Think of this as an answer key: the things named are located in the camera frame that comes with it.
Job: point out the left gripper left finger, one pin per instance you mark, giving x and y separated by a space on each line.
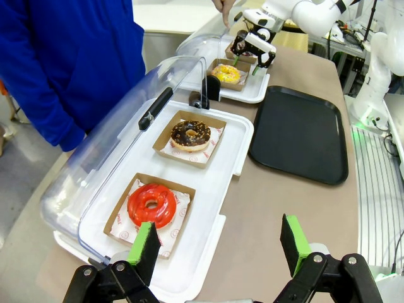
146 249

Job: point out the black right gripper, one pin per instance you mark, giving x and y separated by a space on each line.
274 31

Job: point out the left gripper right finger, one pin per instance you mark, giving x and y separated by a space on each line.
295 243

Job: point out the clear plastic dome lid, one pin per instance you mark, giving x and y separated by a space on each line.
202 47
104 151

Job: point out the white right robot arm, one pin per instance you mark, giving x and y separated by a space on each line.
309 12

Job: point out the person's right forearm blue sleeve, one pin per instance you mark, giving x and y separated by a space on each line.
60 126

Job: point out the dark donut with coloured sprinkles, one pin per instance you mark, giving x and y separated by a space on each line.
248 54

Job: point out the brown cardboard food tray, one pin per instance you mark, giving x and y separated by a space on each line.
229 50
113 225
164 139
240 87

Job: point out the yellow sprinkled donut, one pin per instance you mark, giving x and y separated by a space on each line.
225 75

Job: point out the white plastic display tray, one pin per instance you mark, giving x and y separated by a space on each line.
255 91
202 202

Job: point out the red glazed donut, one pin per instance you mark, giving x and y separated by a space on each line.
164 208

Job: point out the black plastic serving tray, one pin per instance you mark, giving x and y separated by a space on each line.
300 135

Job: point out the chocolate donut with nuts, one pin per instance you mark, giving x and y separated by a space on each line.
180 135

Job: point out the person's left hand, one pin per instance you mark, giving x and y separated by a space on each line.
222 9

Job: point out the white printed paper liner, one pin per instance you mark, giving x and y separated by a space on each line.
243 79
214 148
126 233

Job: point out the brown cardboard box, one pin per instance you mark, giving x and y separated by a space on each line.
293 42

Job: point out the large white table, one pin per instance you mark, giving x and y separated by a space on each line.
176 15

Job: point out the thin black stand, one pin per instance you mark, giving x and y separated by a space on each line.
370 22

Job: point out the person in blue hoodie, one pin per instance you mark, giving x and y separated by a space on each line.
72 47

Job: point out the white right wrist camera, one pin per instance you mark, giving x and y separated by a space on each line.
257 41

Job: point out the grooved aluminium base plate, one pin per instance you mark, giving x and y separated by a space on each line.
372 189

